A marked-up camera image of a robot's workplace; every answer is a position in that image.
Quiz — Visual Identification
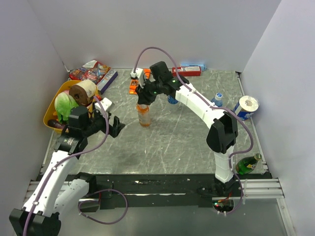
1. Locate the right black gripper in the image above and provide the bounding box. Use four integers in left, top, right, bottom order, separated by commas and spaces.
135, 78, 162, 106

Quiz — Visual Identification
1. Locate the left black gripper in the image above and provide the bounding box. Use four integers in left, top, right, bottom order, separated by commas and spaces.
83, 101, 125, 137

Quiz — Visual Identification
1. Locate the blue Pocari bottle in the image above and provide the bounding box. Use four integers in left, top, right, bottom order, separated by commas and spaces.
167, 95, 178, 105
211, 95, 223, 107

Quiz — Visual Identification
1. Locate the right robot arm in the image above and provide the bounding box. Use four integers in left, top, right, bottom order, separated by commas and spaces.
130, 61, 238, 196

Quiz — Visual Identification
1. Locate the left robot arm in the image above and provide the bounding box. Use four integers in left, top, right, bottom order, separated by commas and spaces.
9, 106, 125, 236

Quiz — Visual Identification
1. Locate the orange drink bottle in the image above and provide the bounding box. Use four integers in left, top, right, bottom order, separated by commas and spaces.
136, 104, 151, 127

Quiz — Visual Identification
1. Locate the green glass bottle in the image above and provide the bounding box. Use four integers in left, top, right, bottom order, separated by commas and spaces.
235, 153, 262, 175

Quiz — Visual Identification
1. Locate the orange snack box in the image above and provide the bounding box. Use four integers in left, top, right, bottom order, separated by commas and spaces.
129, 69, 151, 95

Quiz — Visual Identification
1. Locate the red flat box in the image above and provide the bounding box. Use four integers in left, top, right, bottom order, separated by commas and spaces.
177, 66, 202, 77

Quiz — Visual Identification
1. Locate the purple white box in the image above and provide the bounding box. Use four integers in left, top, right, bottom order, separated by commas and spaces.
97, 69, 118, 94

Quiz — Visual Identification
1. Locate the brown paper roll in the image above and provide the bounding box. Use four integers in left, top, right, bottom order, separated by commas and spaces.
69, 80, 97, 106

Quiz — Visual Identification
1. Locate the green toy lettuce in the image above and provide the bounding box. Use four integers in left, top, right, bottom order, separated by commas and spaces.
54, 92, 79, 123

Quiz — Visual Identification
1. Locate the colourful snack bag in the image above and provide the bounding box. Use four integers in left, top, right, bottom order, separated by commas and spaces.
69, 60, 111, 85

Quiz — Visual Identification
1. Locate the purple toy eggplant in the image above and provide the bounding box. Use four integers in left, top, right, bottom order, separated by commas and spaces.
47, 119, 65, 130

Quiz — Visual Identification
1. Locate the blue flat box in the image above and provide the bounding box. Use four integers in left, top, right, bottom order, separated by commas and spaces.
180, 63, 207, 71

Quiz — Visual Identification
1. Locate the yellow plastic basket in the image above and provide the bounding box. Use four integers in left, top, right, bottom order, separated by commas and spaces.
43, 80, 98, 133

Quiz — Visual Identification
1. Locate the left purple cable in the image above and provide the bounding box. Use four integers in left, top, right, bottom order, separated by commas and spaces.
22, 95, 128, 236

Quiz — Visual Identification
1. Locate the purple cable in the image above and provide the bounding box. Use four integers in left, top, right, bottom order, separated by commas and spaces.
22, 95, 128, 236
134, 46, 254, 215

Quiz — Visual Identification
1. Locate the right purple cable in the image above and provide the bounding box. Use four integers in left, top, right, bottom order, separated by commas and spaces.
134, 46, 254, 215

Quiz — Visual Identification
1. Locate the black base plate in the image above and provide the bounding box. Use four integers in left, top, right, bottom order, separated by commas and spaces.
67, 173, 244, 210

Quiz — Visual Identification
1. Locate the aluminium rail frame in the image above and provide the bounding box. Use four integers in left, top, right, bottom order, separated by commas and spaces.
12, 178, 296, 236

